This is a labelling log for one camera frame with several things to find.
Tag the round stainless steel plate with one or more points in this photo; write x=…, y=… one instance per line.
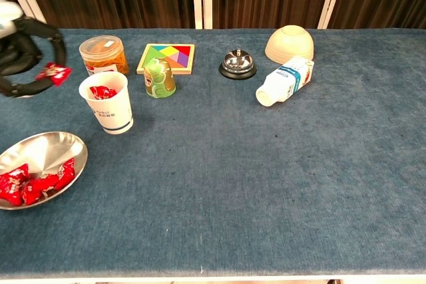
x=43, y=151

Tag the wooden tangram puzzle tray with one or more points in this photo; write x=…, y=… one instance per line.
x=173, y=54

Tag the silver call bell black base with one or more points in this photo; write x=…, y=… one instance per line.
x=238, y=62

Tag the blue felt table cloth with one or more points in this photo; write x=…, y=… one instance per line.
x=233, y=181

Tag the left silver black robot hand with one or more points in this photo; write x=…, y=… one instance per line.
x=16, y=51

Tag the clear plastic jar orange contents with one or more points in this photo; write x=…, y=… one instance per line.
x=103, y=54

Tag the cream upturned bowl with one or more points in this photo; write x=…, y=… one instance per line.
x=289, y=44

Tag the red candy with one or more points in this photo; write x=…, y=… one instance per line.
x=55, y=72
x=66, y=172
x=13, y=173
x=46, y=183
x=101, y=92
x=30, y=196
x=9, y=197

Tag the white blue bottle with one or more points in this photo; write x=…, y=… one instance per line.
x=284, y=81

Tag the green painted nesting doll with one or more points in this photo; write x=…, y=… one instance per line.
x=159, y=79

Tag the white paper cup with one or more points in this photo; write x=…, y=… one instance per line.
x=110, y=114

